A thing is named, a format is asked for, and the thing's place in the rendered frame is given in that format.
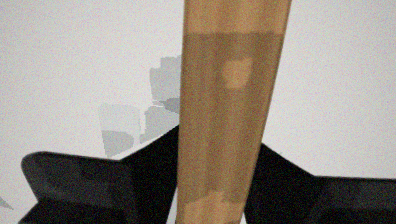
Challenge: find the wooden board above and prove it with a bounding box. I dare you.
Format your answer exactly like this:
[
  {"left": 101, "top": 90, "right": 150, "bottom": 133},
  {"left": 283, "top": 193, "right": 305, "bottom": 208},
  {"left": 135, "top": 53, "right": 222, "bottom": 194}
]
[{"left": 176, "top": 0, "right": 292, "bottom": 224}]

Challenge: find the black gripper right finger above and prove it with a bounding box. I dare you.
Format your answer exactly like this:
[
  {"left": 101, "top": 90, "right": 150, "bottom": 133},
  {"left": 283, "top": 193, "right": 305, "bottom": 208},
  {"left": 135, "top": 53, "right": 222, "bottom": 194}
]
[{"left": 243, "top": 143, "right": 396, "bottom": 224}]

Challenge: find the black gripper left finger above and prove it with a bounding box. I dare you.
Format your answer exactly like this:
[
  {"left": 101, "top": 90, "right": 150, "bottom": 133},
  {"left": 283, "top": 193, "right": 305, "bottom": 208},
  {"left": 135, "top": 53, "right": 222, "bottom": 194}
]
[{"left": 20, "top": 125, "right": 179, "bottom": 224}]

